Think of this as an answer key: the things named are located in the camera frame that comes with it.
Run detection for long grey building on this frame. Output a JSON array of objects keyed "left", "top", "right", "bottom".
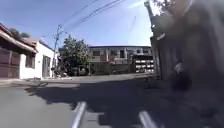
[{"left": 86, "top": 45, "right": 156, "bottom": 75}]

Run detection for green tree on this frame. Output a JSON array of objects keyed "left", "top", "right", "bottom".
[{"left": 58, "top": 34, "right": 91, "bottom": 77}]

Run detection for utility pole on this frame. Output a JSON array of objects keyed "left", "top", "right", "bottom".
[{"left": 51, "top": 23, "right": 64, "bottom": 78}]

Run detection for robot's own part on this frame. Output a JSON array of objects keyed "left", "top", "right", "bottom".
[
  {"left": 138, "top": 110, "right": 158, "bottom": 128},
  {"left": 70, "top": 101, "right": 88, "bottom": 128}
]

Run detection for grey asphalt road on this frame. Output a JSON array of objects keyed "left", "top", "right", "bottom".
[{"left": 0, "top": 73, "right": 224, "bottom": 128}]

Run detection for white building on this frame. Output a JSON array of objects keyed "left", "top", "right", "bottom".
[{"left": 19, "top": 39, "right": 56, "bottom": 80}]

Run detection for tree behind roof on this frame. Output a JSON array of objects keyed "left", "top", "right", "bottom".
[{"left": 9, "top": 27, "right": 32, "bottom": 39}]

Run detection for building with brown roof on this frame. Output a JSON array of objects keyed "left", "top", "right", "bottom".
[{"left": 0, "top": 23, "right": 38, "bottom": 81}]

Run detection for overhead wires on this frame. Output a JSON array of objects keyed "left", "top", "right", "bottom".
[{"left": 61, "top": 0, "right": 141, "bottom": 34}]

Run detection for dark wall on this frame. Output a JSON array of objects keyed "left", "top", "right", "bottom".
[{"left": 143, "top": 0, "right": 224, "bottom": 91}]

